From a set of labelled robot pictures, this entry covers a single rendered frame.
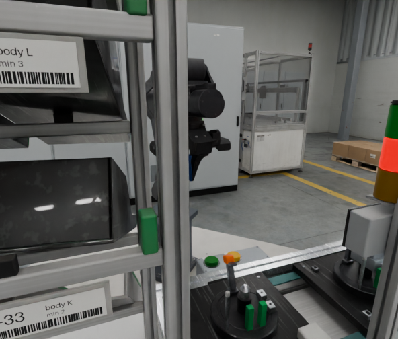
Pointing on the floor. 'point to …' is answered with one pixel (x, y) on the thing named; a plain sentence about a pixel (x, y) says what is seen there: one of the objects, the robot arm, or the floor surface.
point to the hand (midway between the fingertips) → (191, 167)
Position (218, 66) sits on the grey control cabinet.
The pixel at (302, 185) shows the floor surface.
